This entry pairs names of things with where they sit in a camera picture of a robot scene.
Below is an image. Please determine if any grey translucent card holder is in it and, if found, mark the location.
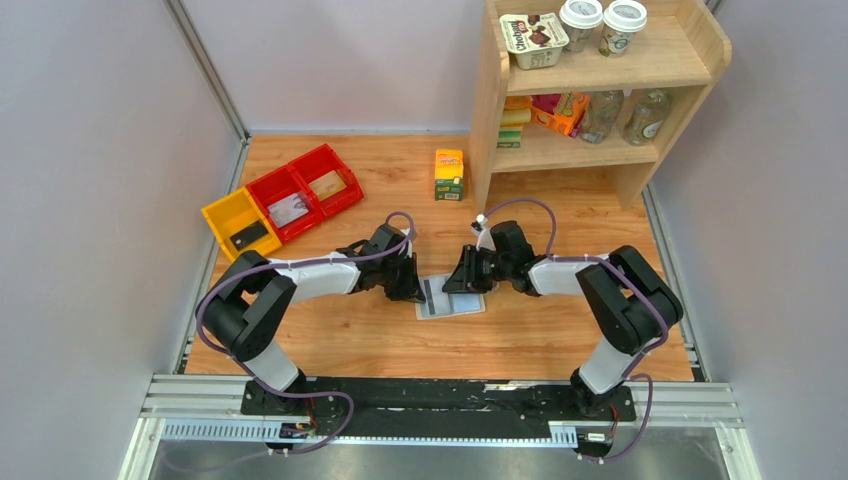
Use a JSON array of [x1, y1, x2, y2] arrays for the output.
[[415, 293, 486, 320]]

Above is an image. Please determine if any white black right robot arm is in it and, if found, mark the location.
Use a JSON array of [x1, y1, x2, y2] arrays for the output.
[[442, 219, 684, 416]]

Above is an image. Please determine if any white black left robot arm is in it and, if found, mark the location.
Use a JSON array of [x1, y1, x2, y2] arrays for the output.
[[195, 223, 425, 396]]

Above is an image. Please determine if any gold credit card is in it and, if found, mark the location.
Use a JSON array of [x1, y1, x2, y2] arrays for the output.
[[309, 170, 347, 201]]

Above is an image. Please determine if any black credit card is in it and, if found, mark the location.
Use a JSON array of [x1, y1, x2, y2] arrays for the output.
[[229, 220, 268, 251]]

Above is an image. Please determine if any yellow green juice carton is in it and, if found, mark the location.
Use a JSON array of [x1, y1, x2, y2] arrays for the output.
[[434, 149, 465, 201]]

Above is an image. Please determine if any red far plastic bin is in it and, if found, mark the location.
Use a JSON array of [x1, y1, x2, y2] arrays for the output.
[[290, 144, 364, 218]]

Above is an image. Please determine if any red plastic bin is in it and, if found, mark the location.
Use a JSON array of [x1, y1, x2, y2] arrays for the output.
[[290, 144, 364, 218], [247, 166, 324, 244]]

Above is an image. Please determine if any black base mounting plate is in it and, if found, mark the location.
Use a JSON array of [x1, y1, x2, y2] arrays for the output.
[[240, 377, 636, 440]]

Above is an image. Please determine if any red middle plastic bin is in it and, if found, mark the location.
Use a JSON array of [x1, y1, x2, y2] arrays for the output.
[[247, 166, 324, 244]]

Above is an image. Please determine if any yellow green sponge stack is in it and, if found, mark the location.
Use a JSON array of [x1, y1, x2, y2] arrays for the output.
[[496, 95, 532, 148]]

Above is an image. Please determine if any orange snack box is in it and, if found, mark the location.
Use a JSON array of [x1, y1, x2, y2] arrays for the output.
[[531, 92, 590, 138]]

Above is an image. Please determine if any yellow plastic bin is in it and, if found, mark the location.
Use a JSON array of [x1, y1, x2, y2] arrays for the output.
[[201, 188, 282, 261]]

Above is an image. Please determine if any left clear plastic bottle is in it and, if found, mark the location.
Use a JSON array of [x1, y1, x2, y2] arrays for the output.
[[578, 90, 625, 144]]

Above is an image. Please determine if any clear plastic bottle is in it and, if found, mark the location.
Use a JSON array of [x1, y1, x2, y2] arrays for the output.
[[578, 90, 625, 144], [622, 89, 673, 146]]

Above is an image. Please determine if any wooden shelf unit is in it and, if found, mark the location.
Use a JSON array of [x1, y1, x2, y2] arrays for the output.
[[466, 1, 733, 210]]

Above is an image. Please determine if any right clear plastic bottle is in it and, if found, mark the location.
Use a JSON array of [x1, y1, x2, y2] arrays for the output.
[[622, 89, 673, 146]]

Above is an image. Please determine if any Chobani yogurt cup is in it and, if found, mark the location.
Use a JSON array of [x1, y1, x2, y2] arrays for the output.
[[499, 13, 570, 70]]

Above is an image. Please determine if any left white-lidded paper cup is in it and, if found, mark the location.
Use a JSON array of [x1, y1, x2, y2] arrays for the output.
[[558, 0, 603, 54]]

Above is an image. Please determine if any white-lidded paper cup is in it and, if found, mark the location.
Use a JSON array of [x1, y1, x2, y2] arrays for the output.
[[598, 0, 648, 58], [558, 0, 603, 54]]

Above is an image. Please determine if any right white-lidded paper cup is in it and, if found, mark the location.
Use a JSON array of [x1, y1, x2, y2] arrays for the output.
[[598, 0, 648, 58]]

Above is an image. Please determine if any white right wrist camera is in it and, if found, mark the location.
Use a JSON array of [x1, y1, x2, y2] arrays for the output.
[[471, 213, 496, 251]]

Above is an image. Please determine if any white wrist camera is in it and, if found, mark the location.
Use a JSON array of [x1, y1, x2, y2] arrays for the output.
[[471, 213, 496, 251], [397, 227, 416, 258]]

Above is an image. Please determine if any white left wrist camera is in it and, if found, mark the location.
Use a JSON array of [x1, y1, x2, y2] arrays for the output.
[[397, 227, 416, 258]]

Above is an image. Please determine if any aluminium frame rail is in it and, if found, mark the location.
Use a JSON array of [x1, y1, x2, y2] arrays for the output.
[[119, 374, 761, 479]]

